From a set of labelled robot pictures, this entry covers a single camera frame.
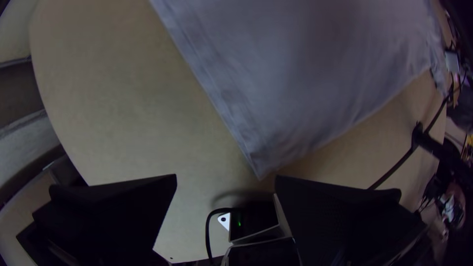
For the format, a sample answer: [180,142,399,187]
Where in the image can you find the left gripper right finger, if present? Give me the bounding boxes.
[274,174,431,266]

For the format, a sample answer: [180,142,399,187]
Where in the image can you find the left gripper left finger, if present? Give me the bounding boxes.
[16,173,178,266]

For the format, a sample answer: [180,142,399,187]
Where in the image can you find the grey t-shirt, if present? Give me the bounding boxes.
[147,0,450,182]

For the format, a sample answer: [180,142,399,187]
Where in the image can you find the black cable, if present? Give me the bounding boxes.
[367,142,420,191]
[423,83,455,135]
[204,207,234,264]

